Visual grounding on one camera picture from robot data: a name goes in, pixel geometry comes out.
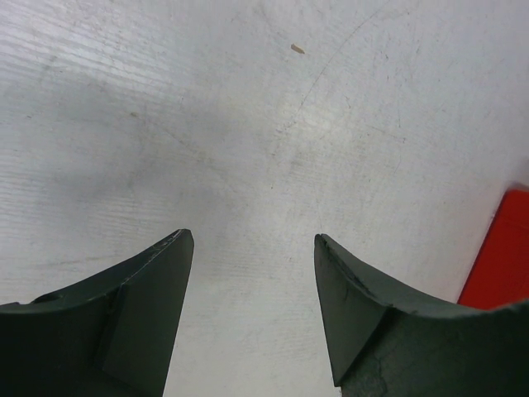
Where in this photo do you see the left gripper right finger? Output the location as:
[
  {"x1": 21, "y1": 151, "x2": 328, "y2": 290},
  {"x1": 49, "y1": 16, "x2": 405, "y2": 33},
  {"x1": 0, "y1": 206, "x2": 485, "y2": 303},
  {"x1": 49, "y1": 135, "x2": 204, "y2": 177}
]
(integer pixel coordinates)
[{"x1": 314, "y1": 234, "x2": 528, "y2": 396}]

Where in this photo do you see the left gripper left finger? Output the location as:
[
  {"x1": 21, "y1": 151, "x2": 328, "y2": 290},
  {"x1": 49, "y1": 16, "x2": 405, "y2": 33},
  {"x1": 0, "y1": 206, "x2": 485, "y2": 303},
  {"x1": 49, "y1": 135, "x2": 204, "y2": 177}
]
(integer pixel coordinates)
[{"x1": 1, "y1": 229, "x2": 194, "y2": 396}]

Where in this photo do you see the red plastic bin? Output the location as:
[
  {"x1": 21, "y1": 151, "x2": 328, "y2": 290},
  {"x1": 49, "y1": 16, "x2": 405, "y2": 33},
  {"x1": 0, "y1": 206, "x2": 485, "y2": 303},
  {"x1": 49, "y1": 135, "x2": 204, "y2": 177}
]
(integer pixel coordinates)
[{"x1": 458, "y1": 189, "x2": 529, "y2": 309}]

